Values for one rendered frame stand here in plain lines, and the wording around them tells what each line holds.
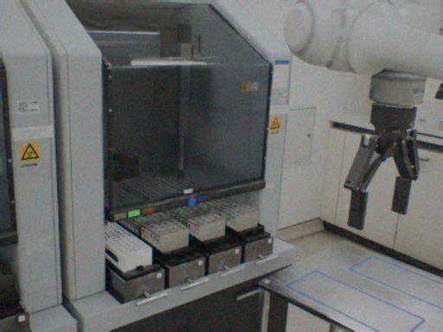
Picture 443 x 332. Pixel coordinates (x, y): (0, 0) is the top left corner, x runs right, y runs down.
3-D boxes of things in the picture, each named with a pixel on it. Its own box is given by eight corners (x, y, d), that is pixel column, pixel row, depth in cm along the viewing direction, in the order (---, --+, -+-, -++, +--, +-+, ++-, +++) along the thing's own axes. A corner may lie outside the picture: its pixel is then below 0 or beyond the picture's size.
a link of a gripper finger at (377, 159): (398, 143, 86) (395, 138, 85) (366, 196, 84) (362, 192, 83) (379, 138, 89) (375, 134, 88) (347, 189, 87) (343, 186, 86)
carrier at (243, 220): (253, 224, 183) (255, 208, 182) (258, 226, 182) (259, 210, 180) (229, 231, 176) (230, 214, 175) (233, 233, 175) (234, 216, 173)
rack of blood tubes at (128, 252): (80, 239, 167) (80, 222, 166) (107, 233, 173) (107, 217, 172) (123, 276, 145) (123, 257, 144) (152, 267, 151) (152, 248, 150)
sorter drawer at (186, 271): (76, 217, 204) (75, 196, 201) (107, 211, 212) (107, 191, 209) (176, 296, 149) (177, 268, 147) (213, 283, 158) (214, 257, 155)
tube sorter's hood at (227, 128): (45, 176, 180) (35, -10, 163) (183, 156, 217) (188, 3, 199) (111, 224, 142) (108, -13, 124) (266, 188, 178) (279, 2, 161)
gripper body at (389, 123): (400, 109, 80) (392, 163, 83) (427, 105, 86) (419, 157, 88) (361, 102, 86) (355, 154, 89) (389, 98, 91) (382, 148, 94)
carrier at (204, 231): (221, 233, 174) (222, 217, 173) (225, 235, 173) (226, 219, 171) (194, 240, 167) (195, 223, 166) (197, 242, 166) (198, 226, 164)
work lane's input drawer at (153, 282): (39, 225, 194) (38, 203, 192) (73, 218, 203) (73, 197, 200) (131, 311, 140) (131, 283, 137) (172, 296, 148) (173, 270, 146)
